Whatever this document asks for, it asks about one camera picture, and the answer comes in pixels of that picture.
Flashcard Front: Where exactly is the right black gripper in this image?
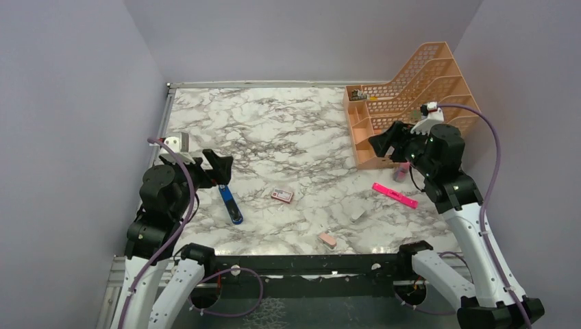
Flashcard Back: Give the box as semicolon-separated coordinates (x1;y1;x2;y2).
369;119;437;177

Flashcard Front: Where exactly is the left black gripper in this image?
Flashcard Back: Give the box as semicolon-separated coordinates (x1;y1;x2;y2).
165;148;234;218

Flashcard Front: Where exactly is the blue stapler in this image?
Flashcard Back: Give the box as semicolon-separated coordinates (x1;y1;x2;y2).
218;184;243;225

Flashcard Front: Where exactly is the red white staple box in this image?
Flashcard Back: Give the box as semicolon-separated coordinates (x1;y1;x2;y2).
271;188;294;204

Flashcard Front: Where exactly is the pink eraser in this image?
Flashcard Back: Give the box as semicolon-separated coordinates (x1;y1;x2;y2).
317;232;337;249

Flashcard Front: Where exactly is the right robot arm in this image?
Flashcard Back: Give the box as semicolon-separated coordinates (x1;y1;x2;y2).
369;121;545;328

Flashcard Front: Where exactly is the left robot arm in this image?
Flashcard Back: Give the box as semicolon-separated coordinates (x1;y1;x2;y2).
110;149;234;328

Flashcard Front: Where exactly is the pink capped pen tube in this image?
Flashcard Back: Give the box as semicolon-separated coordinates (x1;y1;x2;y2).
393;162;410;182

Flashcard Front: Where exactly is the pink highlighter marker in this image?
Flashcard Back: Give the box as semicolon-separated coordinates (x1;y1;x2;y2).
372;183;419;209

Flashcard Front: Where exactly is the white eraser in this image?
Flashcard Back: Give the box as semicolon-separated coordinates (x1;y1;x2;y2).
350;208;366;223

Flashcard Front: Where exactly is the orange desk organizer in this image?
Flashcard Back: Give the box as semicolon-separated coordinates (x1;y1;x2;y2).
343;42;479;170

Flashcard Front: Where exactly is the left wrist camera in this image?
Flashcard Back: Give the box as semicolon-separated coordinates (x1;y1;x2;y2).
160;132;193;164

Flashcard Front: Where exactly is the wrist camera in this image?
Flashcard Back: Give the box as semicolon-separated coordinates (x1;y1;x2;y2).
411;101;445;135
160;132;193;164

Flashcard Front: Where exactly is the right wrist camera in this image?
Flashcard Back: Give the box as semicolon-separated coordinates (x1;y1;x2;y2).
411;101;445;135

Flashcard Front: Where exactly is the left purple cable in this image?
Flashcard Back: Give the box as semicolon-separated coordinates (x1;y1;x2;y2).
116;137;264;329

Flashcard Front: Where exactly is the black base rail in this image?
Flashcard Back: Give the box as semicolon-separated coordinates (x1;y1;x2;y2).
216;254;410;299

